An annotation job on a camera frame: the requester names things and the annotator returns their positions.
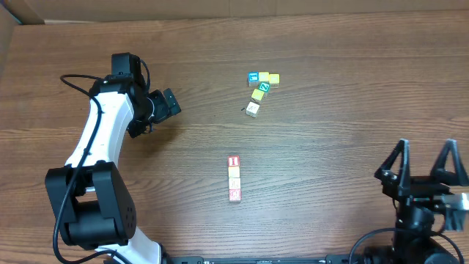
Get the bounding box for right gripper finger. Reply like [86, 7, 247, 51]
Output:
[374, 138, 412, 190]
[430, 139, 468, 186]

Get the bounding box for red I letter block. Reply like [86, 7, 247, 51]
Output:
[228, 155, 240, 167]

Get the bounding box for white dotted wooden block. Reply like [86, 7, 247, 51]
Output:
[229, 177, 241, 190]

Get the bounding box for red Q letter block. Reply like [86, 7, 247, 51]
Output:
[229, 188, 242, 202]

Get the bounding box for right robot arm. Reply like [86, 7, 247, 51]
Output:
[348, 139, 468, 263]

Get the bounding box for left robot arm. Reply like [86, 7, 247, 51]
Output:
[45, 53, 181, 263]

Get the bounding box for white picture block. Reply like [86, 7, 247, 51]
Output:
[245, 102, 260, 118]

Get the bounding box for blue letter block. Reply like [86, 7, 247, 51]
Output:
[248, 72, 259, 87]

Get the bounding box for green Z letter block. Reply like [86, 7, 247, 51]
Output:
[258, 82, 270, 93]

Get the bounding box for pale yellow block top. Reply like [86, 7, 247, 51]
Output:
[259, 72, 270, 82]

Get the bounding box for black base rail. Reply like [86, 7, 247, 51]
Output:
[163, 254, 350, 264]

